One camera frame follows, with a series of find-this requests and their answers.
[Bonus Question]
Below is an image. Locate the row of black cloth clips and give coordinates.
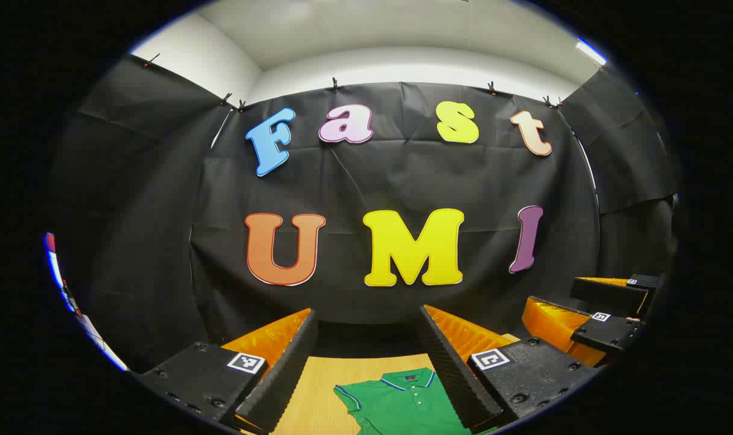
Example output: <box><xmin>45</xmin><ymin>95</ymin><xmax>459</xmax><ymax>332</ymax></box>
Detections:
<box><xmin>142</xmin><ymin>53</ymin><xmax>565</xmax><ymax>112</ymax></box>

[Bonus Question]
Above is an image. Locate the black backdrop cloth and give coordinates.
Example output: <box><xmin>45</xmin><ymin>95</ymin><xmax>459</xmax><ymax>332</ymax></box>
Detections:
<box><xmin>46</xmin><ymin>53</ymin><xmax>684</xmax><ymax>375</ymax></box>

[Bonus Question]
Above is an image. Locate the white plastic object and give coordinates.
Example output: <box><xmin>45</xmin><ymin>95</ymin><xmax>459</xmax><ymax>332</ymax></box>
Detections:
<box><xmin>77</xmin><ymin>311</ymin><xmax>129</xmax><ymax>370</ymax></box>

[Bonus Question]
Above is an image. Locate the green T-shirt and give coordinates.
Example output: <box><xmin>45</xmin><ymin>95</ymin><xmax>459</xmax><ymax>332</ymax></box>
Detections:
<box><xmin>333</xmin><ymin>367</ymin><xmax>473</xmax><ymax>435</ymax></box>

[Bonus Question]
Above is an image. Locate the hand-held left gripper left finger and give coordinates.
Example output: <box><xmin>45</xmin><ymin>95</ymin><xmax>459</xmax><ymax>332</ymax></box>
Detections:
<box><xmin>128</xmin><ymin>307</ymin><xmax>319</xmax><ymax>435</ymax></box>

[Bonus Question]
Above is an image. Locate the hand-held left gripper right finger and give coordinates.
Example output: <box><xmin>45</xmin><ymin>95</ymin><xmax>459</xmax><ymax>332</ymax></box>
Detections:
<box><xmin>418</xmin><ymin>304</ymin><xmax>598</xmax><ymax>433</ymax></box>

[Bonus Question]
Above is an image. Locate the white and red sign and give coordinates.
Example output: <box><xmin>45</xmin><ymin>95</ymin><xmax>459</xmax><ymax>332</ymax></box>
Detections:
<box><xmin>43</xmin><ymin>233</ymin><xmax>80</xmax><ymax>315</ymax></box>

